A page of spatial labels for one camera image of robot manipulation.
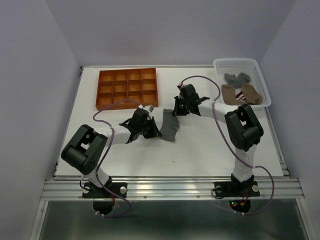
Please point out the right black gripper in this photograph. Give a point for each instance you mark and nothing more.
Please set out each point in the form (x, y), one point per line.
(176, 111)

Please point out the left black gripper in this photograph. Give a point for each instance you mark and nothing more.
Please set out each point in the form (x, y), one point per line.
(154, 131)

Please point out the dark grey sock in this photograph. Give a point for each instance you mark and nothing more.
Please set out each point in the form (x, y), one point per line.
(170, 126)

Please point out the grey sock pair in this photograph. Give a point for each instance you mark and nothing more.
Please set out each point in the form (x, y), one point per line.
(237, 80)

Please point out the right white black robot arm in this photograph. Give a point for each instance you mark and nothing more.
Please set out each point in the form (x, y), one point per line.
(244, 130)

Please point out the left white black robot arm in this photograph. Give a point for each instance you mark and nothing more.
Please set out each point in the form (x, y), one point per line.
(83, 151)

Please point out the orange compartment tray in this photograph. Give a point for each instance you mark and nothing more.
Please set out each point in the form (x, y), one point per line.
(127, 86)

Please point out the brown sock left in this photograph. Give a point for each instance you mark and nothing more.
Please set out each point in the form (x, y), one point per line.
(229, 95)

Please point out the brown sock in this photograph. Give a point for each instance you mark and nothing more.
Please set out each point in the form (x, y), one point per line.
(251, 95)
(229, 95)

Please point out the red white striped sock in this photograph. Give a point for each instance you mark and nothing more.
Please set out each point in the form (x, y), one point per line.
(241, 97)

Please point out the brown sock right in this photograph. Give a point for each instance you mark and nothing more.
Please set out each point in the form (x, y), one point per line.
(251, 95)

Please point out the white plastic basket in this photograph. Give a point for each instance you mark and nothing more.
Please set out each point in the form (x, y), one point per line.
(249, 66)

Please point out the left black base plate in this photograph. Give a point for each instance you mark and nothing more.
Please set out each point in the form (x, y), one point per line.
(120, 188)

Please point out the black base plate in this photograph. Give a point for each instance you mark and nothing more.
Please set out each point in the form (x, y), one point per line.
(229, 189)
(120, 188)

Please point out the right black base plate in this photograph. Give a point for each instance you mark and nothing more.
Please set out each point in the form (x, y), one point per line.
(229, 189)

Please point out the aluminium rail frame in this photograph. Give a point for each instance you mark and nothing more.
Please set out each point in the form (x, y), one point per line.
(171, 198)

